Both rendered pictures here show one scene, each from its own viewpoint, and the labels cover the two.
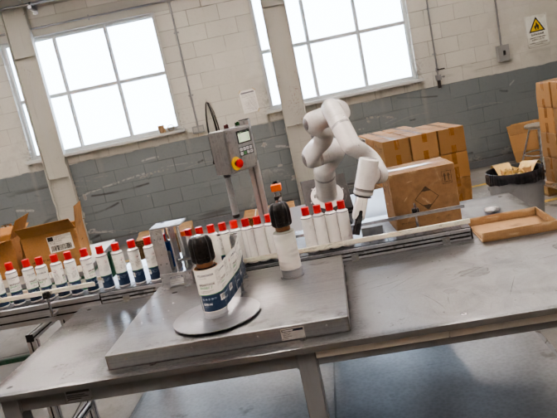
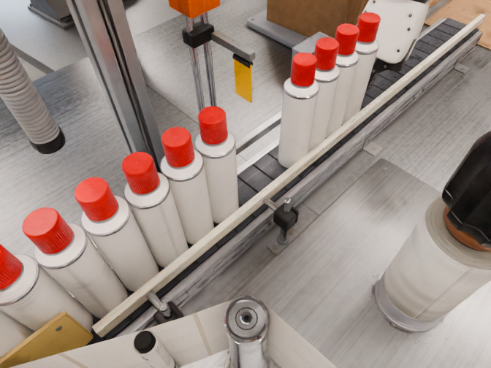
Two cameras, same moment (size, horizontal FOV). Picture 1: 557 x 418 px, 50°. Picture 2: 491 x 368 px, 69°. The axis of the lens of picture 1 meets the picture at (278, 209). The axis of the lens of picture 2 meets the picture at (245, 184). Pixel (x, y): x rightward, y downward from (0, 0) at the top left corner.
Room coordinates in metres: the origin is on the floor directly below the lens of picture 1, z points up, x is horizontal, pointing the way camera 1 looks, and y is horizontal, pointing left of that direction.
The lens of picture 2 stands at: (2.33, 0.27, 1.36)
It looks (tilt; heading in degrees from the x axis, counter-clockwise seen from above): 52 degrees down; 310
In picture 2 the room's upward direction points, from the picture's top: 1 degrees counter-clockwise
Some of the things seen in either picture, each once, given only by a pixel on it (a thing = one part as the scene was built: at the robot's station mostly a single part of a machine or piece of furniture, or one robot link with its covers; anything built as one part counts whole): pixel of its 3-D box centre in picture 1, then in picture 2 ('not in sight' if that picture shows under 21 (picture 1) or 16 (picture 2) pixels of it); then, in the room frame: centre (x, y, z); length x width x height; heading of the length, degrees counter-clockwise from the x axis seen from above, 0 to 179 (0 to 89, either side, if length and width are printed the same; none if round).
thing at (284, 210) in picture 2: not in sight; (286, 221); (2.47, 0.01, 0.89); 0.03 x 0.03 x 0.12; 83
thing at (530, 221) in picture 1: (510, 223); (486, 11); (2.45, -0.95, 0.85); 0.30 x 0.26 x 0.04; 83
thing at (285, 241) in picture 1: (285, 239); (457, 244); (2.28, 0.00, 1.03); 0.09 x 0.09 x 0.30
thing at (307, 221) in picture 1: (308, 230); (297, 116); (2.54, -0.11, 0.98); 0.05 x 0.05 x 0.20
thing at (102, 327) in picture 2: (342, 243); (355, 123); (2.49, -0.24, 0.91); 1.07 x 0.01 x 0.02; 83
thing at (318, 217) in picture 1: (320, 227); (317, 101); (2.54, -0.16, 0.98); 0.05 x 0.05 x 0.20
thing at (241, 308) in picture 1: (217, 315); not in sight; (1.99, 0.28, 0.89); 0.31 x 0.31 x 0.01
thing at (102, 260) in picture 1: (104, 267); not in sight; (2.65, 0.83, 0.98); 0.05 x 0.05 x 0.20
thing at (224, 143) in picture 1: (233, 149); not in sight; (2.66, 0.14, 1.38); 0.17 x 0.10 x 0.19; 138
